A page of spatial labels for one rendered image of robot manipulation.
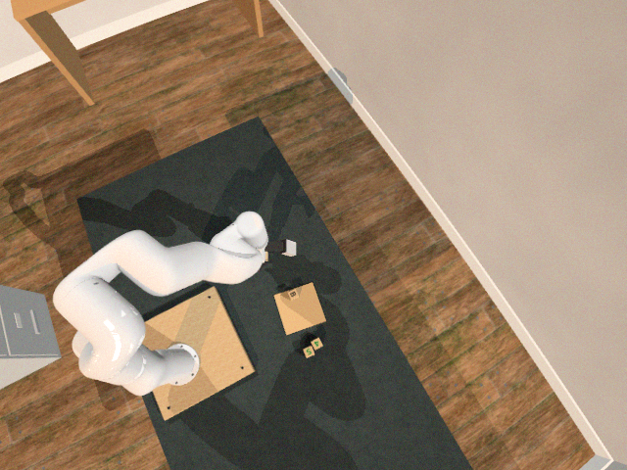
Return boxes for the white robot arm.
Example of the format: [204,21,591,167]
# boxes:
[53,211,296,396]

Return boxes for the tan square mat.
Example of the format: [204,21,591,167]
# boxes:
[274,282,326,335]

